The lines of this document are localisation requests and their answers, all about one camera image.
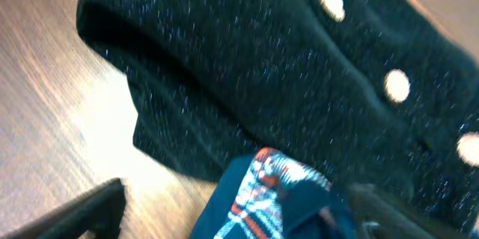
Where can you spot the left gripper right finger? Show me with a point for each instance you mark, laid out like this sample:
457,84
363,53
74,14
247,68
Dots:
378,215

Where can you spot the red blue plaid garment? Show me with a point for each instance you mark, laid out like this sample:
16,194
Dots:
270,195

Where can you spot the black knit garment with buttons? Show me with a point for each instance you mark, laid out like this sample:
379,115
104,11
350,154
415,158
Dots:
364,90

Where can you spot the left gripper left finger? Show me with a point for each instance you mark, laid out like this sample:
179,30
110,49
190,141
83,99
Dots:
97,212

